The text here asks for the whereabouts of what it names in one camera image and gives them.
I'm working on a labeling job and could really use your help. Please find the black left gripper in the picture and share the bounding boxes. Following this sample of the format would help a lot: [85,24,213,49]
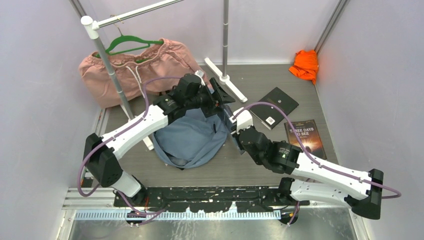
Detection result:
[186,78,235,118]

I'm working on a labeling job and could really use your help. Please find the blue backpack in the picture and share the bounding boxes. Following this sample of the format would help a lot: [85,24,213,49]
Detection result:
[152,108,228,169]

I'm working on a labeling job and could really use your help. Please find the blue Nineteen Eighty-Four book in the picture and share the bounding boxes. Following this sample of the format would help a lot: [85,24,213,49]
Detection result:
[219,104,245,155]

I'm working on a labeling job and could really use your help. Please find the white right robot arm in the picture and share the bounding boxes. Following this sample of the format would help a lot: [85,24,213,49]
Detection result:
[236,127,384,220]

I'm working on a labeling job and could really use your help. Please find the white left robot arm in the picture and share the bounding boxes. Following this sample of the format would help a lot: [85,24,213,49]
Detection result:
[81,73,235,207]

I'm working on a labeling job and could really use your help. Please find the black notebook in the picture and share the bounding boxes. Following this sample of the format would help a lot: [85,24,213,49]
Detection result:
[249,87,299,130]

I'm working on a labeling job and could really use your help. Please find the Three Days to See book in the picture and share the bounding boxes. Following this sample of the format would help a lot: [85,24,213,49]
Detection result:
[284,119,327,160]

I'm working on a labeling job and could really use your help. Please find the orange cloth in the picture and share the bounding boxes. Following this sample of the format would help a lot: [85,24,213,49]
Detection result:
[288,49,319,85]

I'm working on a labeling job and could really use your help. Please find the green clothes hanger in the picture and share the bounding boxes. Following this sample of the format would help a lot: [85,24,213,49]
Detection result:
[98,25,164,57]

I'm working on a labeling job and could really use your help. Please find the metal clothes rack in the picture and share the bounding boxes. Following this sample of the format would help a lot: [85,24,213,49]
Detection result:
[80,0,249,152]

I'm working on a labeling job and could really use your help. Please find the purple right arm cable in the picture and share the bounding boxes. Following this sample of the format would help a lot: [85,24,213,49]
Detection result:
[231,101,402,228]

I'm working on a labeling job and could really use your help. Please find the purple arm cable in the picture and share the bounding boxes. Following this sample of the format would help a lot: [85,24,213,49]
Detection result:
[231,101,402,228]
[76,76,181,228]

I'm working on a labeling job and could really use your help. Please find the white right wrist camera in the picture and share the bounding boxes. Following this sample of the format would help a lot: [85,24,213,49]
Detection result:
[230,107,254,134]

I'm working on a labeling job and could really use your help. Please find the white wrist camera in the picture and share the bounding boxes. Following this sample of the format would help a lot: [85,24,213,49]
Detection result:
[230,107,254,134]
[194,70,206,86]

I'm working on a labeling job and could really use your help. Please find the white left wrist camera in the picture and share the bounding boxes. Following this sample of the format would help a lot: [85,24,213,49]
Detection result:
[194,70,206,86]

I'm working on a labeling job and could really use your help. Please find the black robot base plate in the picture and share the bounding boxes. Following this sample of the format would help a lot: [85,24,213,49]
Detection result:
[128,186,296,213]

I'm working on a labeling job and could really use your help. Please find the pink drawstring shorts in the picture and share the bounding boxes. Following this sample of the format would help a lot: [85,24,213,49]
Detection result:
[78,38,201,109]

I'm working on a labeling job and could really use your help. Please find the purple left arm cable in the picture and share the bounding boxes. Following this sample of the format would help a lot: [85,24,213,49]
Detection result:
[76,76,181,228]

